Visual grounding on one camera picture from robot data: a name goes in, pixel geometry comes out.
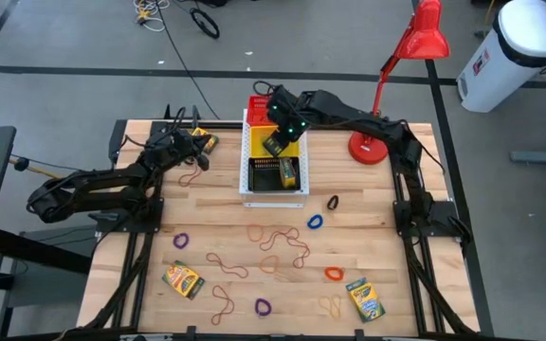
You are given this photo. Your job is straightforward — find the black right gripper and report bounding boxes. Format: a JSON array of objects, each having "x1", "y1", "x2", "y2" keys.
[{"x1": 262, "y1": 83, "x2": 311, "y2": 158}]

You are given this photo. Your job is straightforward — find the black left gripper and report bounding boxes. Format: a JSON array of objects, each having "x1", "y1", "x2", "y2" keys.
[{"x1": 148, "y1": 127, "x2": 215, "y2": 171}]

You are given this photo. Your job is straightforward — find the yellow green Crayola box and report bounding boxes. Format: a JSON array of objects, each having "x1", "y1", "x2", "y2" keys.
[
  {"x1": 191, "y1": 126, "x2": 221, "y2": 155},
  {"x1": 280, "y1": 157, "x2": 299, "y2": 189}
]

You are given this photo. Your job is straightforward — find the yellow plastic basket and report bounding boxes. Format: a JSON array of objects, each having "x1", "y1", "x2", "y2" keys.
[{"x1": 248, "y1": 124, "x2": 301, "y2": 159}]

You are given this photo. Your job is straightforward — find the black plastic basket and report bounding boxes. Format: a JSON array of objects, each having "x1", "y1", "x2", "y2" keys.
[{"x1": 246, "y1": 155, "x2": 301, "y2": 194}]

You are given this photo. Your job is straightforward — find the red plastic basket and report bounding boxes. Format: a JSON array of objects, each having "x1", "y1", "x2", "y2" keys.
[{"x1": 246, "y1": 94, "x2": 279, "y2": 128}]

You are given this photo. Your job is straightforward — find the long red rubber band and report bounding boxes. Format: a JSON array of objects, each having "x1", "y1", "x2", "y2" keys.
[{"x1": 259, "y1": 226, "x2": 312, "y2": 270}]

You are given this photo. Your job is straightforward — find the yellow Crayola crayon box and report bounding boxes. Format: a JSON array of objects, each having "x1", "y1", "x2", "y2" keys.
[{"x1": 161, "y1": 259, "x2": 207, "y2": 300}]

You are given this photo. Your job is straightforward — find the red desk lamp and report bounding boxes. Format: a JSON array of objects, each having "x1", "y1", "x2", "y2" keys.
[{"x1": 347, "y1": 0, "x2": 452, "y2": 166}]

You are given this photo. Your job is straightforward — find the orange coil wristband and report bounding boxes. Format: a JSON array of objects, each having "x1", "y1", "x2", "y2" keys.
[{"x1": 323, "y1": 265, "x2": 345, "y2": 282}]

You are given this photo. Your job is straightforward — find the pale orange rubber band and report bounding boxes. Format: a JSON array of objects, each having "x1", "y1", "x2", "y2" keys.
[{"x1": 318, "y1": 293, "x2": 344, "y2": 319}]

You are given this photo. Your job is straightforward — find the green Crayola pencil box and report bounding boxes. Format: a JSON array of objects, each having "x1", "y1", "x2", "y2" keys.
[{"x1": 345, "y1": 277, "x2": 387, "y2": 324}]

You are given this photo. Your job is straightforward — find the white trash bin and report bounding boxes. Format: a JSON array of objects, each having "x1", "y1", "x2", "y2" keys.
[{"x1": 456, "y1": 0, "x2": 546, "y2": 114}]

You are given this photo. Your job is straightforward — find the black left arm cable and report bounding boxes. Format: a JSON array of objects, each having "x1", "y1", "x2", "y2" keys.
[{"x1": 172, "y1": 106, "x2": 190, "y2": 136}]

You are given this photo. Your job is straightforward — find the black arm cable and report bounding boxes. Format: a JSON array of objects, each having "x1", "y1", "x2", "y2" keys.
[
  {"x1": 172, "y1": 106, "x2": 190, "y2": 136},
  {"x1": 252, "y1": 80, "x2": 279, "y2": 97}
]

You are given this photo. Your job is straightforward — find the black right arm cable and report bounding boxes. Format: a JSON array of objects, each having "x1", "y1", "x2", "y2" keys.
[{"x1": 252, "y1": 80, "x2": 279, "y2": 97}]

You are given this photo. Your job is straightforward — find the long black cable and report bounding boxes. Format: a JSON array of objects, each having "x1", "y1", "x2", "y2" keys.
[{"x1": 155, "y1": 0, "x2": 221, "y2": 120}]

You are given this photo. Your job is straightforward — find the black coiled cable loop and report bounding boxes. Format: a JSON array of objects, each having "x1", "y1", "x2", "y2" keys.
[{"x1": 190, "y1": 7, "x2": 221, "y2": 40}]

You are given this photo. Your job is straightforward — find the white and yellow cables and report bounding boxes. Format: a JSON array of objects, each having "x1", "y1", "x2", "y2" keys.
[{"x1": 133, "y1": 0, "x2": 168, "y2": 33}]

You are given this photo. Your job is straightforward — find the black aluminium rig frame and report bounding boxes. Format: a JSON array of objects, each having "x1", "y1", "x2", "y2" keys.
[{"x1": 79, "y1": 104, "x2": 482, "y2": 341}]

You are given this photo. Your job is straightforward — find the yellow cable black knob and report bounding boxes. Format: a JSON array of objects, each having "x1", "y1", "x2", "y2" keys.
[{"x1": 8, "y1": 154, "x2": 65, "y2": 180}]

